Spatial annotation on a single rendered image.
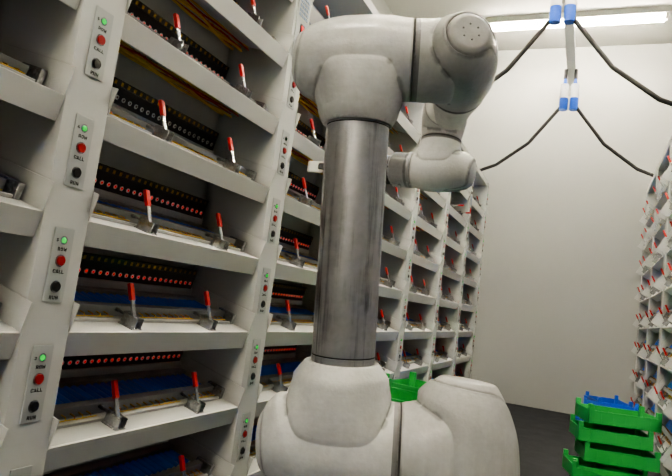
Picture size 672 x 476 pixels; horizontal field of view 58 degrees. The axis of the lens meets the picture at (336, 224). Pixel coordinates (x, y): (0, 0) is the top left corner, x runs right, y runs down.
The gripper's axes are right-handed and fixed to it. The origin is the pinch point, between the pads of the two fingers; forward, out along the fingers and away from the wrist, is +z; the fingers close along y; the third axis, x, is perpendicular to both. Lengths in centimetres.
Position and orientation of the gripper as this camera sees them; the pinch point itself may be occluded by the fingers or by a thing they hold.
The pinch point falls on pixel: (320, 167)
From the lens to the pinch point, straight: 163.9
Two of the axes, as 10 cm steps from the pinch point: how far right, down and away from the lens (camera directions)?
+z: -9.2, -0.7, 3.9
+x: 1.3, -9.8, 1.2
